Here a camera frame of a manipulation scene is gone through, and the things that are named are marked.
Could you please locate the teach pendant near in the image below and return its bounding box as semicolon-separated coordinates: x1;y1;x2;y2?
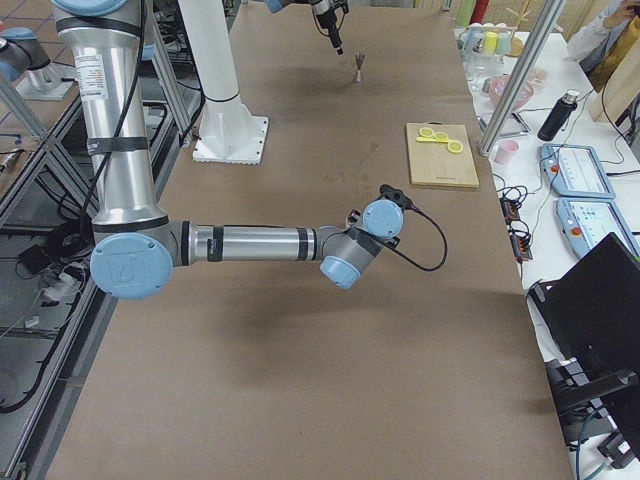
555;197;639;259

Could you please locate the lemon slice near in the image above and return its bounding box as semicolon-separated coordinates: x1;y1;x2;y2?
447;140;464;154

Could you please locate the pink bowl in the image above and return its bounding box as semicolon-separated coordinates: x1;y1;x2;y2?
488;74;535;111

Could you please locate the teach pendant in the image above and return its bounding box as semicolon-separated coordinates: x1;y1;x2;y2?
539;143;616;199
555;197;639;259

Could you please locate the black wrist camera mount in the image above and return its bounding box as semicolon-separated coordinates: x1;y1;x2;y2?
379;184;414;211

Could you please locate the steel jigger shaker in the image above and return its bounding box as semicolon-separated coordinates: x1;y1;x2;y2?
354;52;366;83

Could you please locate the pink cup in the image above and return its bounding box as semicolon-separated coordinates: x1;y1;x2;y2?
494;139;519;165

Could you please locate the black camera cable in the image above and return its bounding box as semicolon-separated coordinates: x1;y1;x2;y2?
389;204;448;273

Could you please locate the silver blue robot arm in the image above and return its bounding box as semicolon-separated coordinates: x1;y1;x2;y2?
265;0;349;55
53;1;407;299

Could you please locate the black monitor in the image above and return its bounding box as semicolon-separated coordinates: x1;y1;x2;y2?
528;233;639;374

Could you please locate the black water bottle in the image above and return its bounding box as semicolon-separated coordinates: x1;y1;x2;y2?
537;89;579;142

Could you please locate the teach pendant far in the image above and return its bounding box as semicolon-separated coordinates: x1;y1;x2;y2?
539;143;616;199

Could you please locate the seated person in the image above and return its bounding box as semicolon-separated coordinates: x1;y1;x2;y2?
567;1;639;92

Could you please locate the aluminium frame post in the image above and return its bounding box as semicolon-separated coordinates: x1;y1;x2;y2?
478;0;566;157

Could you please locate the bamboo cutting board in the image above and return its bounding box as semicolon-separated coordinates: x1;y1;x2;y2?
406;123;479;189

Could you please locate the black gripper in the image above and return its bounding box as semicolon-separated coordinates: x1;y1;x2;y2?
311;0;344;55

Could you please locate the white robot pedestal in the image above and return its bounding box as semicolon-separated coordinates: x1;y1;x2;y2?
179;0;269;165

